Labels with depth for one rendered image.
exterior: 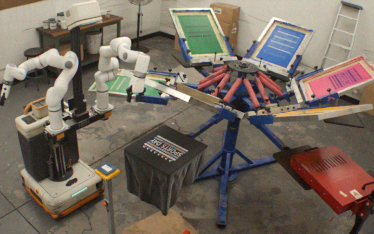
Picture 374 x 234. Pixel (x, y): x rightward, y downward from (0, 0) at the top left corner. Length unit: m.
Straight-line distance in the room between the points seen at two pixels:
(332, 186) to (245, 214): 1.39
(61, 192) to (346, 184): 2.42
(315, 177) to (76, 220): 2.19
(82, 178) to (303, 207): 2.31
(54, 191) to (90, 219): 0.44
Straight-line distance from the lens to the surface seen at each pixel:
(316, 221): 3.75
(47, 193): 3.31
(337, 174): 2.53
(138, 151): 2.61
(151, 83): 2.24
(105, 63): 2.54
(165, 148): 2.65
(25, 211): 3.60
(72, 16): 2.22
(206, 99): 2.69
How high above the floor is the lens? 2.50
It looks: 30 degrees down
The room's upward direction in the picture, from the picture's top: 6 degrees clockwise
